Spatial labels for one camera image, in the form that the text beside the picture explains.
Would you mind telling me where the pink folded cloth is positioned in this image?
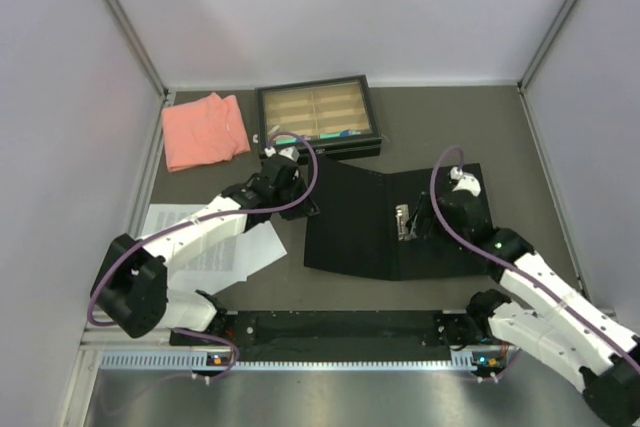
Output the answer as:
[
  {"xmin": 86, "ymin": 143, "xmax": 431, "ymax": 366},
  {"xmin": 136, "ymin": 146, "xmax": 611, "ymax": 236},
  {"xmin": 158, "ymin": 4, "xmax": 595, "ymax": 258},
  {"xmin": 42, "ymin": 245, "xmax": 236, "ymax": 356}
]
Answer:
[{"xmin": 162, "ymin": 93, "xmax": 251, "ymax": 173}]

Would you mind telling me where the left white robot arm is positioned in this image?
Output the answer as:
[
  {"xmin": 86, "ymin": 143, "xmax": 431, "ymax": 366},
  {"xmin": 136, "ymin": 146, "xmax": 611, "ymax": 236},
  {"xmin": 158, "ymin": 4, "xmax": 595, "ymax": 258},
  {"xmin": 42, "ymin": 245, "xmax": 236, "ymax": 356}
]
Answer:
[{"xmin": 87, "ymin": 147, "xmax": 318, "ymax": 344}]

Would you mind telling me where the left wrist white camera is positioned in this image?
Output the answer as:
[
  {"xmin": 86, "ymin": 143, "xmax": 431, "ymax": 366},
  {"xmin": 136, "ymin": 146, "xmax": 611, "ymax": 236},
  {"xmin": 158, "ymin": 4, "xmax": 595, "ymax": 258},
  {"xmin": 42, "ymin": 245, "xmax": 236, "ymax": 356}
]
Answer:
[{"xmin": 264, "ymin": 146, "xmax": 300, "ymax": 163}]

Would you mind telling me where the wrist white camera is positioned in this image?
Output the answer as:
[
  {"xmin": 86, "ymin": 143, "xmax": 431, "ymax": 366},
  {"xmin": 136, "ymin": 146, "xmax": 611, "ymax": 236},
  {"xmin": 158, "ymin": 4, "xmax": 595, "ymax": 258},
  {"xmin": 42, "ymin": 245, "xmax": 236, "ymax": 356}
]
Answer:
[
  {"xmin": 449, "ymin": 167, "xmax": 482, "ymax": 197},
  {"xmin": 264, "ymin": 146, "xmax": 300, "ymax": 163}
]

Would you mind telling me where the black ring binder folder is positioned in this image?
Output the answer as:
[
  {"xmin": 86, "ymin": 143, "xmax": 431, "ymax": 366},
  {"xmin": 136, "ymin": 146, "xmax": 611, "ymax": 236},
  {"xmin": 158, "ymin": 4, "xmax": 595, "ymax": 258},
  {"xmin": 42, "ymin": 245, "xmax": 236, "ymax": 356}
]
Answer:
[{"xmin": 304, "ymin": 157, "xmax": 484, "ymax": 281}]

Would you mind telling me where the purple cable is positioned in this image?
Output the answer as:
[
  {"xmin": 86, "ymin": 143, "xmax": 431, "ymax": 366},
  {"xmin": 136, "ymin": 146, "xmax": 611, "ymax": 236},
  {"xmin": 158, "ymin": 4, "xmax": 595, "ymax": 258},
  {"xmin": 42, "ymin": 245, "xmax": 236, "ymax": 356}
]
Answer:
[
  {"xmin": 431, "ymin": 144, "xmax": 640, "ymax": 383},
  {"xmin": 87, "ymin": 130, "xmax": 321, "ymax": 416}
]

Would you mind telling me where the black glass-lid compartment box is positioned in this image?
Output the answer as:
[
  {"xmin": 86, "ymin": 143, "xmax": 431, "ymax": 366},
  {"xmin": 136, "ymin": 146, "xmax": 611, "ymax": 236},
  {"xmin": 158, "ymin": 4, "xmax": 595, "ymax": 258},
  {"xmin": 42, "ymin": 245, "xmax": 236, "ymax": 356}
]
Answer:
[{"xmin": 255, "ymin": 75, "xmax": 382, "ymax": 160}]

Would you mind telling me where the aluminium frame rail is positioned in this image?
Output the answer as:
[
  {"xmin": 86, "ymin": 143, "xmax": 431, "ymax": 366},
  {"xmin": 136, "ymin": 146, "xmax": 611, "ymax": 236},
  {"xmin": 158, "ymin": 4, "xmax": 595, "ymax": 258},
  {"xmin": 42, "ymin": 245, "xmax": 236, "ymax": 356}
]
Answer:
[{"xmin": 103, "ymin": 0, "xmax": 168, "ymax": 98}]

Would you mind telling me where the grey slotted cable duct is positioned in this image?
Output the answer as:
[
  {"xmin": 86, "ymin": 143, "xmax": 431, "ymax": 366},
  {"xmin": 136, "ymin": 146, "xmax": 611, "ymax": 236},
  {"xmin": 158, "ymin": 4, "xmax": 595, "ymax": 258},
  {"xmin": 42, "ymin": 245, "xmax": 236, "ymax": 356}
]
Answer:
[{"xmin": 99, "ymin": 350, "xmax": 478, "ymax": 373}]

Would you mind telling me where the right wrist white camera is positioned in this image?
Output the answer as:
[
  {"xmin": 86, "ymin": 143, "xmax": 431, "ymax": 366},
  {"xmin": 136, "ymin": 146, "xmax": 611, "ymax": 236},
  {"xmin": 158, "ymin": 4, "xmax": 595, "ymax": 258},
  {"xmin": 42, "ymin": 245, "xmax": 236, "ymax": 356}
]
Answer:
[{"xmin": 449, "ymin": 167, "xmax": 482, "ymax": 197}]

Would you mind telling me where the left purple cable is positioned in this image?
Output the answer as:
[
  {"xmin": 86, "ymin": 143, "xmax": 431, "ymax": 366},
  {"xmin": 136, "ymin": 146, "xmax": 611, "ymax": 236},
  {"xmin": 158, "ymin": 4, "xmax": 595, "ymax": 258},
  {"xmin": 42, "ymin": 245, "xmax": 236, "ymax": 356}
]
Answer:
[{"xmin": 87, "ymin": 130, "xmax": 321, "ymax": 416}]

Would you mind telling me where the lower white paper sheet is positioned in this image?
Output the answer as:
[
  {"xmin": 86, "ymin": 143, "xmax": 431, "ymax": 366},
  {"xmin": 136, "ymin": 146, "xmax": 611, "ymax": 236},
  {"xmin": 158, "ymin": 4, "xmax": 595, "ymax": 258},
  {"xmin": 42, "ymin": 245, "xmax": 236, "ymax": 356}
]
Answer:
[{"xmin": 168, "ymin": 271, "xmax": 247, "ymax": 295}]

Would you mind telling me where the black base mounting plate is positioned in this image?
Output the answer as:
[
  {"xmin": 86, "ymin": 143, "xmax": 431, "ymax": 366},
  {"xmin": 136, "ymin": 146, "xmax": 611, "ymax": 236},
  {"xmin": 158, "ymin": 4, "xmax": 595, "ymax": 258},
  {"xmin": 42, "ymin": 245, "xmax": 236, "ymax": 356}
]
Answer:
[{"xmin": 169, "ymin": 309, "xmax": 526, "ymax": 361}]

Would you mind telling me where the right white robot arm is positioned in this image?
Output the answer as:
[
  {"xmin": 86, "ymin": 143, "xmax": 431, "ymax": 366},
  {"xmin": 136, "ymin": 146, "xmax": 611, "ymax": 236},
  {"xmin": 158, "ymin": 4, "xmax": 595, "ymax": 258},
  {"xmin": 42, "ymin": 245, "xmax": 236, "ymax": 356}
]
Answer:
[{"xmin": 396, "ymin": 187, "xmax": 639, "ymax": 426}]

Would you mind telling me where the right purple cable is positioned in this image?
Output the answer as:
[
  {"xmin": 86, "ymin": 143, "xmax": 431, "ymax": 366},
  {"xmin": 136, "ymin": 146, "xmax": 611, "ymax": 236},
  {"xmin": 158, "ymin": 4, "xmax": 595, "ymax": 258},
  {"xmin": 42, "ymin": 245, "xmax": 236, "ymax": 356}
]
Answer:
[{"xmin": 431, "ymin": 144, "xmax": 640, "ymax": 383}]

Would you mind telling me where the printed white paper sheet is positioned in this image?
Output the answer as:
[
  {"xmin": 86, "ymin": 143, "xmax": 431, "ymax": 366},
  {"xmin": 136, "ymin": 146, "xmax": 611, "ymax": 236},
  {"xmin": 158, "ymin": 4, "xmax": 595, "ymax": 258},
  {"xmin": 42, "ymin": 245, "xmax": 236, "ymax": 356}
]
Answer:
[{"xmin": 168, "ymin": 221, "xmax": 287, "ymax": 280}]

